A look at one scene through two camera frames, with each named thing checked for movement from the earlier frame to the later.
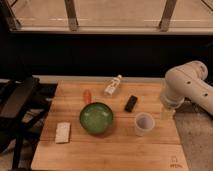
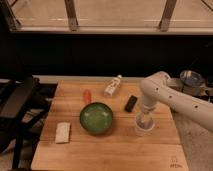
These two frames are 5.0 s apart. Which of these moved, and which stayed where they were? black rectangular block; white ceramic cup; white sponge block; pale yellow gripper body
Moved: pale yellow gripper body
Stayed: white ceramic cup; black rectangular block; white sponge block
